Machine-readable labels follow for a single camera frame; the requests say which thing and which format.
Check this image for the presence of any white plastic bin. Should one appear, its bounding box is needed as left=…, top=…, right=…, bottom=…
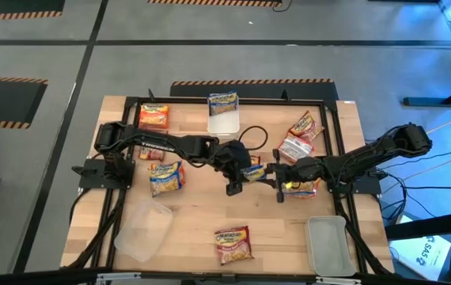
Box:
left=305, top=215, right=358, bottom=278
left=113, top=196, right=175, bottom=264

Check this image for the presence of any white printed box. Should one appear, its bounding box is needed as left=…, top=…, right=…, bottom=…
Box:
left=388, top=234, right=451, bottom=283

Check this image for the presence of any silver aluminium bracket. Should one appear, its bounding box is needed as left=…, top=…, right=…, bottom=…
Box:
left=315, top=275, right=363, bottom=285
left=96, top=271, right=142, bottom=284

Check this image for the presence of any black front frame beam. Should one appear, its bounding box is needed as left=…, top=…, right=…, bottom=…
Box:
left=0, top=268, right=451, bottom=285

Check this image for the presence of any black floor beam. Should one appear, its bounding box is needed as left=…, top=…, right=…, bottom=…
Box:
left=383, top=209, right=451, bottom=241

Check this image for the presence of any black aluminium table frame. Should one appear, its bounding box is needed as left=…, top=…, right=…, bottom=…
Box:
left=61, top=96, right=395, bottom=278

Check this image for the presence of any black camera cable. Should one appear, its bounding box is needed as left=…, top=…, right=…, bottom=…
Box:
left=237, top=124, right=269, bottom=153

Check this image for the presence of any blue Maruchan ramen packet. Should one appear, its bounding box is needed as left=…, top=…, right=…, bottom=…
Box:
left=207, top=90, right=240, bottom=116
left=149, top=160, right=187, bottom=198
left=240, top=163, right=269, bottom=183

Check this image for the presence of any black hazard-striped floor mat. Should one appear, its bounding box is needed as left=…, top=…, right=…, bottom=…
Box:
left=147, top=0, right=284, bottom=8
left=0, top=76, right=48, bottom=130
left=0, top=0, right=66, bottom=23
left=169, top=78, right=340, bottom=102

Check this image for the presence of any dark red Maruchan ramen packet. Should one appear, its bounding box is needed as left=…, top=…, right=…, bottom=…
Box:
left=214, top=225, right=255, bottom=266

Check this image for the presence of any black cable bundle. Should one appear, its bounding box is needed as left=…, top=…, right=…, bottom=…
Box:
left=335, top=193, right=392, bottom=276
left=66, top=188, right=126, bottom=270

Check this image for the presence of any white bin with blue sticker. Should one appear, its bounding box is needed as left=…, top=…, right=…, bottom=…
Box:
left=207, top=101, right=241, bottom=140

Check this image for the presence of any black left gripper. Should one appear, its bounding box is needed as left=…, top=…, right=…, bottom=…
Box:
left=209, top=138, right=252, bottom=197

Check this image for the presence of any black desk frame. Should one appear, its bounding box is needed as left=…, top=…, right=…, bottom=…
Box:
left=402, top=0, right=451, bottom=108

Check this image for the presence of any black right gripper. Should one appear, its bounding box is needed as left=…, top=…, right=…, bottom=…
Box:
left=265, top=149, right=329, bottom=203

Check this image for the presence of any orange Maruchan ramen packet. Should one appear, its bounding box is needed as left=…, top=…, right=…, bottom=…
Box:
left=138, top=102, right=170, bottom=131
left=276, top=133, right=315, bottom=164
left=282, top=177, right=322, bottom=200

